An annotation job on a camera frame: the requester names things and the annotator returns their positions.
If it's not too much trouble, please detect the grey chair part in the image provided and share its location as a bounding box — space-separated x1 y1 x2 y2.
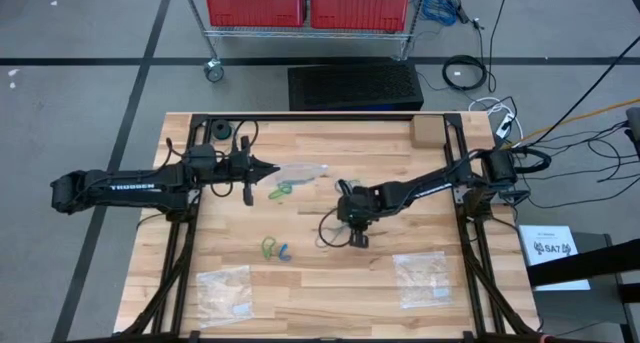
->
624 106 640 159

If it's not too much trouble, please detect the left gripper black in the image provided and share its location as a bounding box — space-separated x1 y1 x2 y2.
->
219 135 280 207

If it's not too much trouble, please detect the grey cart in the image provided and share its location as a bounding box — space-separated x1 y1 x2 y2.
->
529 231 640 343

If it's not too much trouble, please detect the black perforated floor mat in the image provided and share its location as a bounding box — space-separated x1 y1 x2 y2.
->
286 61 425 113

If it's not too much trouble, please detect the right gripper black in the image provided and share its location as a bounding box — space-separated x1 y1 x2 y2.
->
335 179 386 249

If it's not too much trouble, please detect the black beam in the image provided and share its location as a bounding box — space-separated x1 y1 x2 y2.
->
526 237 640 290

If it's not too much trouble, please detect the black cable coil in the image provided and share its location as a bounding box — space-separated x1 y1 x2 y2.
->
441 53 489 92

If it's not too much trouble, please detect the orange floor cable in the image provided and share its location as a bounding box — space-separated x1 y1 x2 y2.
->
503 97 640 149

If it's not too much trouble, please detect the white cable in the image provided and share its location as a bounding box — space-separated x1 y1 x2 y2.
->
468 96 525 144

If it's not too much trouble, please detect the red plastic bin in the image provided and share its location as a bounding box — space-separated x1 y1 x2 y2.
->
308 0 412 33
200 0 308 29

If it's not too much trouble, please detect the thin black hanging cable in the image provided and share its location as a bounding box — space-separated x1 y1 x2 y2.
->
487 0 514 93

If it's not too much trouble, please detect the green band far left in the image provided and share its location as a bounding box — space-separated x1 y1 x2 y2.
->
209 118 233 141

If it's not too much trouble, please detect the chrome wire shelf rack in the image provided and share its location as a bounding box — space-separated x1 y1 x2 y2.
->
178 0 432 84

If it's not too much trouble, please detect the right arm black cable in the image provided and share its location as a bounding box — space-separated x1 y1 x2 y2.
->
318 206 352 249

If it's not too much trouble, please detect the clear plastic zip bag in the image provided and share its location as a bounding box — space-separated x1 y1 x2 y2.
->
391 251 455 311
272 161 332 189
194 264 255 330

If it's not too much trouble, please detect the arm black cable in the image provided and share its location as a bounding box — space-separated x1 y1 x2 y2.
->
207 120 260 199
318 206 352 249

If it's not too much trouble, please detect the brown cardboard box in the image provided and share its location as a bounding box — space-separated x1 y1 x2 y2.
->
409 114 448 150

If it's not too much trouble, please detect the white power strip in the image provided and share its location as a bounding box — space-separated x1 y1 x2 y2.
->
495 111 516 139

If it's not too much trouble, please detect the long black floor cable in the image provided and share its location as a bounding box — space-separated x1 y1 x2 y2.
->
529 47 640 145

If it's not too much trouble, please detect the white printed paper sheet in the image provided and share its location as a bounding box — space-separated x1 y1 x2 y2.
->
518 224 592 292

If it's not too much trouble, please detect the green rubber band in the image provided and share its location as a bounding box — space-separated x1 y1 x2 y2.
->
267 181 294 201
260 235 278 261

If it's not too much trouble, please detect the black aluminium table frame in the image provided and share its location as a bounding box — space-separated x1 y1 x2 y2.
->
114 111 541 343

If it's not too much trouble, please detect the blue cable coil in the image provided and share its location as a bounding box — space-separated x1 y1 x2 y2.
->
418 0 460 28

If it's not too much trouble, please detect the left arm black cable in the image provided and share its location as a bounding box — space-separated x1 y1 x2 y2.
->
207 120 260 199

